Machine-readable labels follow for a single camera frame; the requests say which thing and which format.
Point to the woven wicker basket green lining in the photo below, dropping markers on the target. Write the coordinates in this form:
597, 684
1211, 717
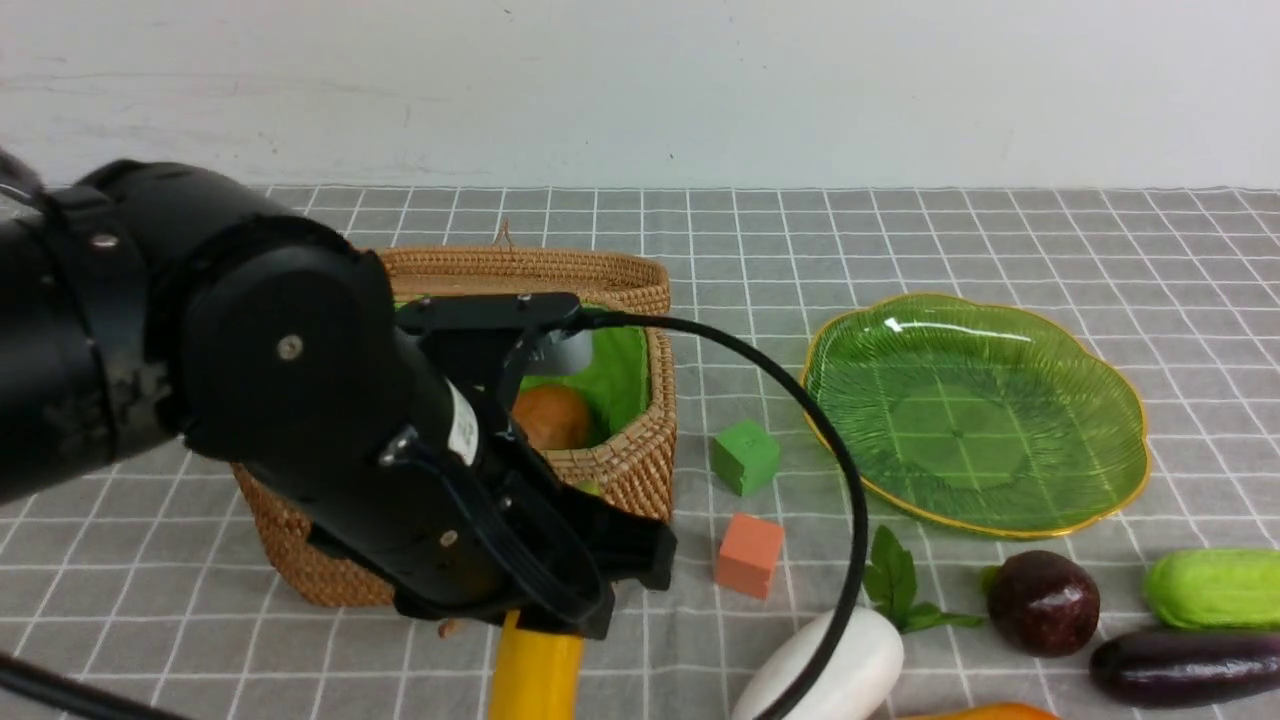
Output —
630, 388

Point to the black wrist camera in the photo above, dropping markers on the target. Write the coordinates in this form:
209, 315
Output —
493, 341

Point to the dark purple eggplant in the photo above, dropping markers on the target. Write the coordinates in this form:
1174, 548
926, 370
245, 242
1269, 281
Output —
1173, 668

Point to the light green cucumber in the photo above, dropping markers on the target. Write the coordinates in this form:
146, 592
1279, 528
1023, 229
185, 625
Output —
1216, 588

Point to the white radish with green leaves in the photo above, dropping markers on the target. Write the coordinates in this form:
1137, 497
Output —
868, 661

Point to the brown potato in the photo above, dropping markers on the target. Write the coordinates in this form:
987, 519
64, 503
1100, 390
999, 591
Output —
553, 418

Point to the green foam cube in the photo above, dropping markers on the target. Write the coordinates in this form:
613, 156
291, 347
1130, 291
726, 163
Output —
745, 457

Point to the woven wicker basket lid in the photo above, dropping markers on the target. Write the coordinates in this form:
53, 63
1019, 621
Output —
505, 266

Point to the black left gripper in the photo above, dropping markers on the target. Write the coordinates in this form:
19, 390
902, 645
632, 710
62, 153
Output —
477, 537

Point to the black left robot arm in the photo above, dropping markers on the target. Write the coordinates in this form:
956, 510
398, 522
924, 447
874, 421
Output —
150, 301

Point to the yellow banana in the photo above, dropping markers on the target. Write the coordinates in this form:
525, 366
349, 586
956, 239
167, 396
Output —
536, 674

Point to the dark purple round fruit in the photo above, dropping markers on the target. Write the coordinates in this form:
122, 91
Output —
1042, 603

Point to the orange foam cube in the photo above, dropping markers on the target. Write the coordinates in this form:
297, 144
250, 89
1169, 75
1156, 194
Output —
748, 556

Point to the orange carrot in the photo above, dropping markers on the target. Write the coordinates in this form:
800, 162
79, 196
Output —
996, 711

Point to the grey checked tablecloth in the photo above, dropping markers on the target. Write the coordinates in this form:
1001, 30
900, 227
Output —
148, 579

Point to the green glass leaf plate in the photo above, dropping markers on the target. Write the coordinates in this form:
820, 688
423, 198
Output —
980, 417

